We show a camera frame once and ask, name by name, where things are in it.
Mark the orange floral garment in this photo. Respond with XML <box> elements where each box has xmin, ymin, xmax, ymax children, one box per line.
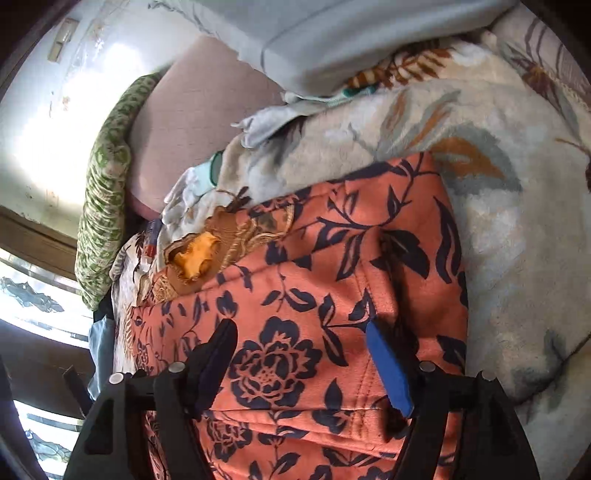
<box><xmin>131</xmin><ymin>153</ymin><xmax>468</xmax><ymax>479</ymax></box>

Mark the blue folded cloth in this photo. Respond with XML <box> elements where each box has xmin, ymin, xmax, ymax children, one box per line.
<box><xmin>87</xmin><ymin>316</ymin><xmax>115</xmax><ymax>400</ymax></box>

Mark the stained glass window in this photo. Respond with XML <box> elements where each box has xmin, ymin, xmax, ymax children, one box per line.
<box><xmin>0</xmin><ymin>250</ymin><xmax>94</xmax><ymax>479</ymax></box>

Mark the orange brown embroidered cloth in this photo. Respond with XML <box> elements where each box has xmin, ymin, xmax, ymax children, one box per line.
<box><xmin>148</xmin><ymin>205</ymin><xmax>296</xmax><ymax>303</ymax></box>

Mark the green patterned pillow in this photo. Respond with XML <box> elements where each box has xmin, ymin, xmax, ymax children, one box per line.
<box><xmin>74</xmin><ymin>72</ymin><xmax>162</xmax><ymax>311</ymax></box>

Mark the white glove with green cuff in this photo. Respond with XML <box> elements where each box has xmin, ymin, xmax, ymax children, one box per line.
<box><xmin>161</xmin><ymin>151</ymin><xmax>223</xmax><ymax>225</ymax></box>

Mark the cream leaf-pattern blanket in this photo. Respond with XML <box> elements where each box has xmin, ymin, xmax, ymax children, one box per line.
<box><xmin>110</xmin><ymin>4</ymin><xmax>591</xmax><ymax>480</ymax></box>

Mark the light grey small cloth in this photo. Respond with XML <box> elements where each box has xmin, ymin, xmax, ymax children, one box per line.
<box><xmin>231</xmin><ymin>101</ymin><xmax>329</xmax><ymax>149</ymax></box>

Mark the grey pillow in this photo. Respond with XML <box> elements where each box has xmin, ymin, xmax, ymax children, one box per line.
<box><xmin>148</xmin><ymin>0</ymin><xmax>514</xmax><ymax>95</ymax></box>

